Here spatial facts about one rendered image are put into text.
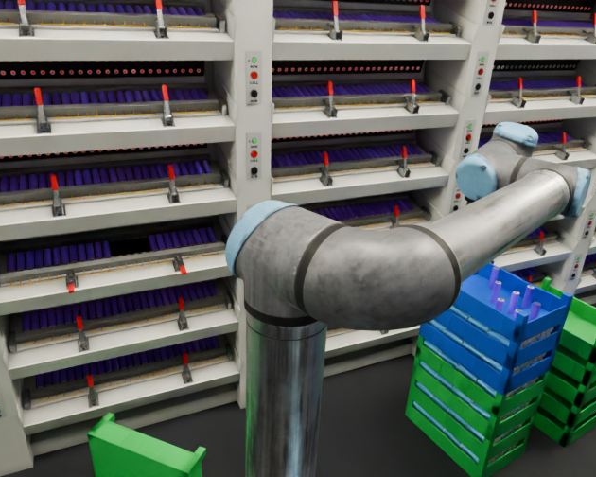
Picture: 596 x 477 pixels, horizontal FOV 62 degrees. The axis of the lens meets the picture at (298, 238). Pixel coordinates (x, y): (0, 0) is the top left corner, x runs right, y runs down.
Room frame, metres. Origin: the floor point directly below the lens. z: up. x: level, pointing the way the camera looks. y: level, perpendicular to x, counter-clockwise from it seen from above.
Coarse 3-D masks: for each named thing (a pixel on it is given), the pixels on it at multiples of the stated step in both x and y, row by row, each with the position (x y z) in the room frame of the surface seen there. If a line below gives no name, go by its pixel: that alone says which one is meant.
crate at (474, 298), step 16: (480, 272) 1.31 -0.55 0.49; (464, 288) 1.23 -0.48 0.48; (480, 288) 1.23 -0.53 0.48; (512, 288) 1.22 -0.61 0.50; (464, 304) 1.11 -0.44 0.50; (480, 304) 1.07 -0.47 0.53; (544, 304) 1.13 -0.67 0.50; (560, 304) 1.08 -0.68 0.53; (480, 320) 1.07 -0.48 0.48; (496, 320) 1.03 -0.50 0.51; (512, 320) 0.99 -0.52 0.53; (544, 320) 1.02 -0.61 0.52; (560, 320) 1.07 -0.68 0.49; (512, 336) 0.99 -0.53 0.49; (528, 336) 0.99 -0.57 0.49
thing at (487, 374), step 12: (432, 336) 1.18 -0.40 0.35; (444, 336) 1.15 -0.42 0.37; (444, 348) 1.14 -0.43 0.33; (456, 348) 1.11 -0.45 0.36; (456, 360) 1.10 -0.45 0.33; (468, 360) 1.07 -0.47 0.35; (480, 360) 1.04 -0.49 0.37; (552, 360) 1.08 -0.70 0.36; (480, 372) 1.04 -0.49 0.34; (492, 372) 1.01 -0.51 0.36; (504, 372) 0.98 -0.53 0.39; (528, 372) 1.02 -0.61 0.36; (540, 372) 1.06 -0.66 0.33; (492, 384) 1.00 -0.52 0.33; (504, 384) 0.98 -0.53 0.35; (516, 384) 1.00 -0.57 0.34
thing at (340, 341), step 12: (336, 336) 1.41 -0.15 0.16; (348, 336) 1.42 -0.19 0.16; (360, 336) 1.43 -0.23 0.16; (372, 336) 1.43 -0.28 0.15; (384, 336) 1.44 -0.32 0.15; (396, 336) 1.47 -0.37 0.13; (408, 336) 1.50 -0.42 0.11; (336, 348) 1.36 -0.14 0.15; (348, 348) 1.39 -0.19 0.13; (360, 348) 1.42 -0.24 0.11
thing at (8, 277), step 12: (156, 252) 1.19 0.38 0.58; (168, 252) 1.19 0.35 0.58; (180, 252) 1.20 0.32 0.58; (192, 252) 1.22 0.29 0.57; (204, 252) 1.23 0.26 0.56; (72, 264) 1.10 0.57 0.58; (84, 264) 1.11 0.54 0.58; (96, 264) 1.11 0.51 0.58; (108, 264) 1.13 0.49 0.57; (120, 264) 1.14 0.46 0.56; (156, 264) 1.16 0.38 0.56; (0, 276) 1.03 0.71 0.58; (12, 276) 1.03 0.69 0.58; (24, 276) 1.04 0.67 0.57; (36, 276) 1.06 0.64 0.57; (48, 276) 1.06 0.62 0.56
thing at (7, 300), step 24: (0, 264) 1.09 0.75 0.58; (168, 264) 1.18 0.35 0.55; (192, 264) 1.19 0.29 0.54; (216, 264) 1.20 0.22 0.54; (0, 288) 1.02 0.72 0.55; (24, 288) 1.03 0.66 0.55; (48, 288) 1.04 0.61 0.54; (96, 288) 1.07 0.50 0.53; (120, 288) 1.09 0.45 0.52; (144, 288) 1.12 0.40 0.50; (0, 312) 0.98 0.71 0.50
